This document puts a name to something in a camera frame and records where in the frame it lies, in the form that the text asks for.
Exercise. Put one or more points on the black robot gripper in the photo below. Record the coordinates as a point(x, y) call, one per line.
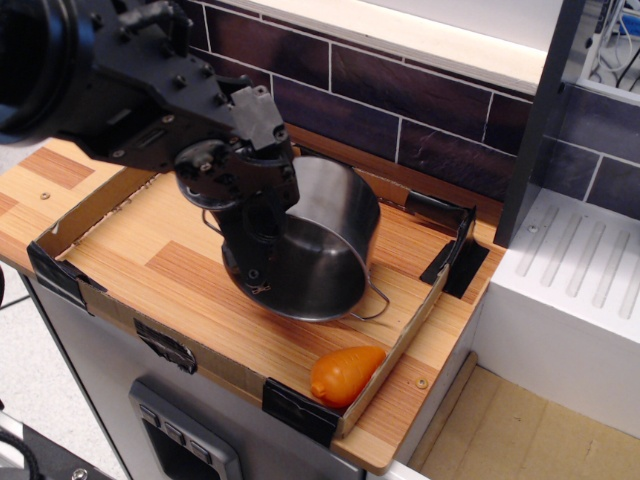
point(144, 101)

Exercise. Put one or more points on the stainless steel pot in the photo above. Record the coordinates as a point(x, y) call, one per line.
point(320, 268)

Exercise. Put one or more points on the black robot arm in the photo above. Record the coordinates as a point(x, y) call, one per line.
point(44, 45)

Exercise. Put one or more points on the cardboard fence with black tape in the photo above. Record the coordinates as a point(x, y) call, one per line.
point(136, 253)

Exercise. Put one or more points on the orange toy carrot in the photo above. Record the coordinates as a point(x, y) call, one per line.
point(338, 378)

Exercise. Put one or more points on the grey toy oven front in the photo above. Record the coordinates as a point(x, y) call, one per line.
point(183, 447)

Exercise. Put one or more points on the white toy sink drainboard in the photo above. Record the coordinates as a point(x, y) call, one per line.
point(561, 314)

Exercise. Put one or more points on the dark grey vertical post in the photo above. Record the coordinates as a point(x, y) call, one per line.
point(563, 67)

